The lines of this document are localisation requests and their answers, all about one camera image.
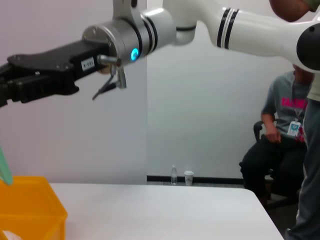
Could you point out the green utility knife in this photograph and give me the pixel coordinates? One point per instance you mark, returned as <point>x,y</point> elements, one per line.
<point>6,170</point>

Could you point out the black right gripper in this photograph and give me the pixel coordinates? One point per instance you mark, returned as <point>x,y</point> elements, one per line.
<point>62,62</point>

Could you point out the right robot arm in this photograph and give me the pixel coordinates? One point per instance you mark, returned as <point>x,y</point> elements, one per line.
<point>250,30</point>

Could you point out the white paper ball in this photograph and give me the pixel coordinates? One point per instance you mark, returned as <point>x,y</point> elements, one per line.
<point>10,235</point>

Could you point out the yellow plastic bin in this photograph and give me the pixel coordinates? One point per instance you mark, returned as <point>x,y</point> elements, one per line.
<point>25,200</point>

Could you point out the person in grey t-shirt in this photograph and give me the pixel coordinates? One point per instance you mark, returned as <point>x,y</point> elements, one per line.
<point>285,110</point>

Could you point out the white paper cup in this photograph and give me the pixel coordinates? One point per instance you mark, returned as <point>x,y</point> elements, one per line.
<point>188,178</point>

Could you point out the person in light shirt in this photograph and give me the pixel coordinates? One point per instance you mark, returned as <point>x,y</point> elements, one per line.
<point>310,150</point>

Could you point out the small clear plastic bottle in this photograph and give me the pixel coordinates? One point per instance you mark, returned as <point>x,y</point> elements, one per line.
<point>174,175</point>

